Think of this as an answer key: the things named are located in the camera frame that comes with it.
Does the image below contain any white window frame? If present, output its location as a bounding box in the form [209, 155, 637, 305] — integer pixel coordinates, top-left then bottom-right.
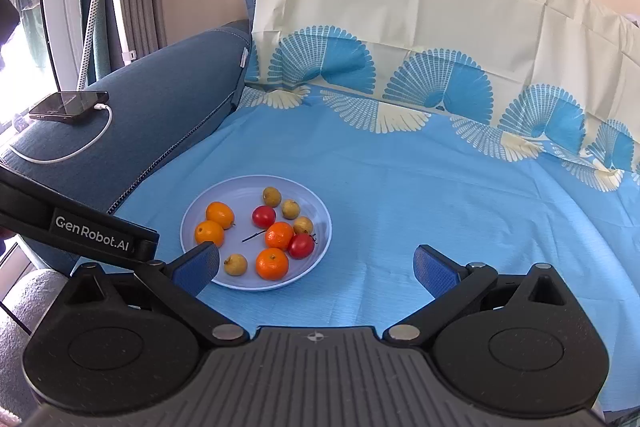
[40, 0, 96, 94]

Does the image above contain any light blue round plate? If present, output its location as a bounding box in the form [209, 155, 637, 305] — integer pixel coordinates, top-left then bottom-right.
[180, 176, 332, 292]

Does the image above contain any black smartphone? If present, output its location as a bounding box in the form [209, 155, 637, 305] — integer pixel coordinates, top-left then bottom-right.
[29, 91, 110, 124]

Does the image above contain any orange mandarin with twig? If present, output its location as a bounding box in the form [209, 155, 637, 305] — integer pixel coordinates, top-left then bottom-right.
[241, 221, 295, 251]

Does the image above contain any grey fuzzy cushion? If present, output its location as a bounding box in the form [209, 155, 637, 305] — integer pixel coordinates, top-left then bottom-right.
[0, 269, 68, 410]

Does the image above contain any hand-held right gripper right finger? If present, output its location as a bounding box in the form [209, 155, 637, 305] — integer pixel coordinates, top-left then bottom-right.
[382, 244, 572, 348]

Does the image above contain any white charging cable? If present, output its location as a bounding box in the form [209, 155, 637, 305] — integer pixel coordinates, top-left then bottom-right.
[7, 103, 113, 164]

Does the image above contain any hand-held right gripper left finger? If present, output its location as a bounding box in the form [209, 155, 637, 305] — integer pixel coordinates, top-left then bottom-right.
[64, 241, 250, 348]

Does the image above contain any blue cream fan-print sheet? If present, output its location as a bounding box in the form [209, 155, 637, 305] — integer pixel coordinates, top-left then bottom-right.
[75, 0, 640, 413]

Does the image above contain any red cherry tomato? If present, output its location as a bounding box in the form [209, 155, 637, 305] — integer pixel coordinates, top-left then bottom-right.
[287, 233, 317, 260]
[251, 205, 277, 229]

